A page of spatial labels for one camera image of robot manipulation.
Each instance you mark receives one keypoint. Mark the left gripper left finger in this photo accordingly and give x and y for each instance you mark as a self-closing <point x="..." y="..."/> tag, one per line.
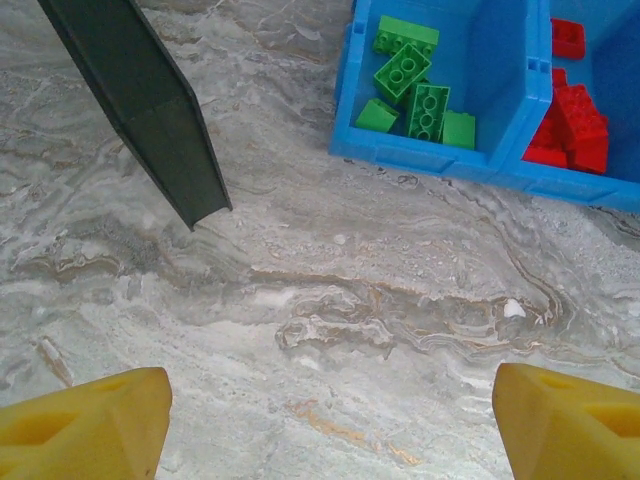
<point x="90" y="430"/>

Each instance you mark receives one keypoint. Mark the blue three-compartment bin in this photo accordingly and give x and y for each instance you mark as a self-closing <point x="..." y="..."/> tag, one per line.
<point x="490" y="75"/>

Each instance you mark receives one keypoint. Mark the red lego brick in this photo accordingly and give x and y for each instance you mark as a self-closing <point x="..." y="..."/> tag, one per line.
<point x="580" y="115"/>
<point x="545" y="152"/>
<point x="559" y="79"/>
<point x="590" y="159"/>
<point x="567" y="39"/>

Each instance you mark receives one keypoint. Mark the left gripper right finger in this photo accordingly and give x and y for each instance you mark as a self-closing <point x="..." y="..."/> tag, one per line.
<point x="565" y="435"/>

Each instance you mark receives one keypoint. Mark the long black strip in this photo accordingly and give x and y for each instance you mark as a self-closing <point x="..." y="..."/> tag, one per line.
<point x="140" y="90"/>

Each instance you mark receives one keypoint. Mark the green sloped lego brick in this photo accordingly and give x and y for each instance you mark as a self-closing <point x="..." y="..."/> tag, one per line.
<point x="377" y="116"/>

